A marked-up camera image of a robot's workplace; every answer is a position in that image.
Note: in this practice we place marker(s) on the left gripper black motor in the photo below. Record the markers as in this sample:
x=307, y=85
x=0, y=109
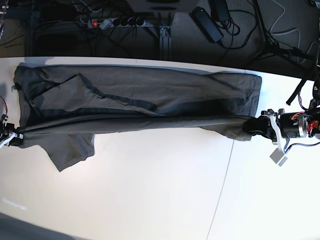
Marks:
x=292, y=125

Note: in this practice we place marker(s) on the white power strip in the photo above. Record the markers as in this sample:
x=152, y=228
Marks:
x=123, y=22

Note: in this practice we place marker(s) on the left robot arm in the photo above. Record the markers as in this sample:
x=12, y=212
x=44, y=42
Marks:
x=314, y=102

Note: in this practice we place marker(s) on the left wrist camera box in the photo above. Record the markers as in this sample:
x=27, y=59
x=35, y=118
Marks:
x=278, y=157

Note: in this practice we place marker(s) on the grey T-shirt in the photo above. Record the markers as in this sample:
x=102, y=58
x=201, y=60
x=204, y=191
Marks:
x=63, y=107

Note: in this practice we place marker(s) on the black tripod stand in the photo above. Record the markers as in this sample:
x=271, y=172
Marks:
x=272, y=47

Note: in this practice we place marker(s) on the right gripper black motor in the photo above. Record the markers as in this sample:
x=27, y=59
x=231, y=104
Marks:
x=8, y=134

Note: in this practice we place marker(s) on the aluminium table frame leg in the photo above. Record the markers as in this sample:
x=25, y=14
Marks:
x=160, y=27

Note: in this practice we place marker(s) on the black power adapter brick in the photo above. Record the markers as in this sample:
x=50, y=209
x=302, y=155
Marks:
x=206, y=25

